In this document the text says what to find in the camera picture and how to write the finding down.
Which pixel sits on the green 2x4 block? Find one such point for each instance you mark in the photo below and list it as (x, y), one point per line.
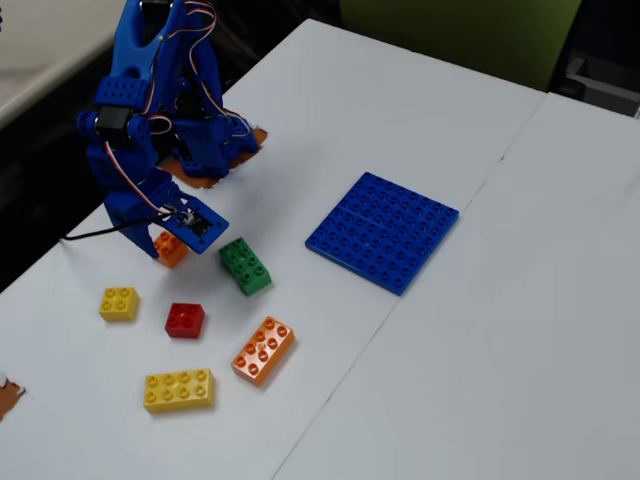
(245, 267)

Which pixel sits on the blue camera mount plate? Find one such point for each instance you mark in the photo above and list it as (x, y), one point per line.
(210, 227)

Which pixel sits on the yellow 2x2 block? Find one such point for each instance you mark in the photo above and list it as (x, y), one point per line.
(119, 304)

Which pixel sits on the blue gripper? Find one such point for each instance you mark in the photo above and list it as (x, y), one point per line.
(131, 214)

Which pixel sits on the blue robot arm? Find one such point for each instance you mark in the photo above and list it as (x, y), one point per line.
(135, 55)

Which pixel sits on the grey box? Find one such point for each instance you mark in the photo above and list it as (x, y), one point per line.
(600, 85)

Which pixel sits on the white desk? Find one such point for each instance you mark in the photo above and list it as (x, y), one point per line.
(40, 60)

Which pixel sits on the blue 8x8 base plate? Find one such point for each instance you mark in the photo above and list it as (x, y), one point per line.
(382, 235)

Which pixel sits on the orange 2x2 block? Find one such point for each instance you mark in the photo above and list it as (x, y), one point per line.
(172, 255)

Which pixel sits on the red 2x2 block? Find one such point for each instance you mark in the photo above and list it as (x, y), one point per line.
(185, 320)

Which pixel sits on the orange 2x4 block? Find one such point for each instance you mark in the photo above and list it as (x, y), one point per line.
(262, 350)

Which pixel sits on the yellow 2x4 block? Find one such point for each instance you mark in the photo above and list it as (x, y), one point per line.
(179, 391)

